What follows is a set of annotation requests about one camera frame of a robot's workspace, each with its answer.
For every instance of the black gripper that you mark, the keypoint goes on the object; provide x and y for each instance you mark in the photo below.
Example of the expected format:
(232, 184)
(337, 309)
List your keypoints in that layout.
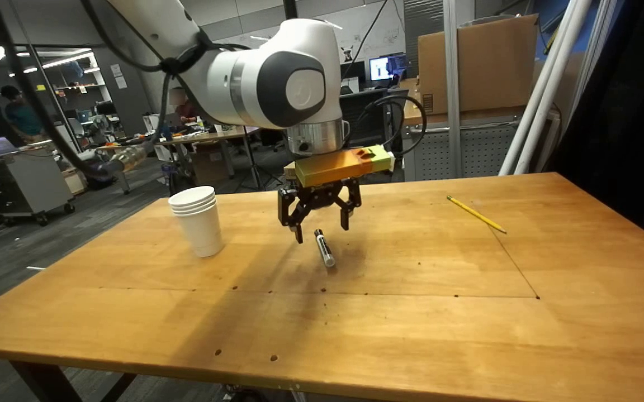
(317, 193)

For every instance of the black and white marker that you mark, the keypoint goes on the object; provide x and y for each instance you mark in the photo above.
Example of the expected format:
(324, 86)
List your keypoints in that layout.
(324, 248)

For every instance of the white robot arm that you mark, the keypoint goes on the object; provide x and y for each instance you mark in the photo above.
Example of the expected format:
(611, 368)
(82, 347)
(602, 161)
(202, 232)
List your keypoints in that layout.
(262, 75)

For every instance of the black boxy cabinet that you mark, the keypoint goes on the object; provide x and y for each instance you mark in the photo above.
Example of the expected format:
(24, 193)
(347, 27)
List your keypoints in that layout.
(378, 119)

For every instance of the cluttered office desk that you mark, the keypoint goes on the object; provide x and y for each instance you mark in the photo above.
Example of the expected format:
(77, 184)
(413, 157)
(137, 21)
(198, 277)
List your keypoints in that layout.
(218, 137)

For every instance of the yellow pencil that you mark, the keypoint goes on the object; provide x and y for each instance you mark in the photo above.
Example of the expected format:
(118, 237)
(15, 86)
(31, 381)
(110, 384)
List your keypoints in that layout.
(476, 214)

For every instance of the computer monitor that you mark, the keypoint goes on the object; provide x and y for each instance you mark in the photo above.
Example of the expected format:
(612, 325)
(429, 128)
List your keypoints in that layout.
(386, 67)

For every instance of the metal workbench cabinet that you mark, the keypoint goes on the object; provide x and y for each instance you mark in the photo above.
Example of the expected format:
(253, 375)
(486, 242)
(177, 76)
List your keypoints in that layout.
(478, 147)

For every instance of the seated person in dark top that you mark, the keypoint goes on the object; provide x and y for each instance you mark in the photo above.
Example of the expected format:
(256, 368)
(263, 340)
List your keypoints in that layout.
(186, 112)

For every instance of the grey metal column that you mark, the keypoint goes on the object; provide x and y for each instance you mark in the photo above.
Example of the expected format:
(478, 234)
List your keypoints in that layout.
(452, 90)

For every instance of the large cardboard box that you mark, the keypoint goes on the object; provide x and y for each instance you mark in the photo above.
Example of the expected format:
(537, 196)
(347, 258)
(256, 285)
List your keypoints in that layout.
(478, 62)

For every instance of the white pvc pole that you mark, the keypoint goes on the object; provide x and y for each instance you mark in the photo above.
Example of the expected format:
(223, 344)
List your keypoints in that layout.
(544, 90)
(565, 90)

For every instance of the grey wheeled cart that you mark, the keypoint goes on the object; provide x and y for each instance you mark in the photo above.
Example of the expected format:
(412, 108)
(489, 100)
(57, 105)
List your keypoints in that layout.
(34, 182)

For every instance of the person in teal top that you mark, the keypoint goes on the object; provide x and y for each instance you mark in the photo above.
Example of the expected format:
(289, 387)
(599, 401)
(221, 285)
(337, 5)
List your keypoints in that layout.
(22, 115)

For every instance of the yellow wrist camera mount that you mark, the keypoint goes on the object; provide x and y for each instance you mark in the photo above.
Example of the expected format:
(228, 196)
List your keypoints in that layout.
(336, 167)

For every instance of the white paper wall sign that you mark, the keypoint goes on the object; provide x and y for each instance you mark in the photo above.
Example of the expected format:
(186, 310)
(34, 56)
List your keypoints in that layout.
(118, 76)

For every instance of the black table frame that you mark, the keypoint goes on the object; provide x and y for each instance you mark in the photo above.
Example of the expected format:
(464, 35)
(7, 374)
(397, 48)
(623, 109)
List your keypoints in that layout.
(39, 381)

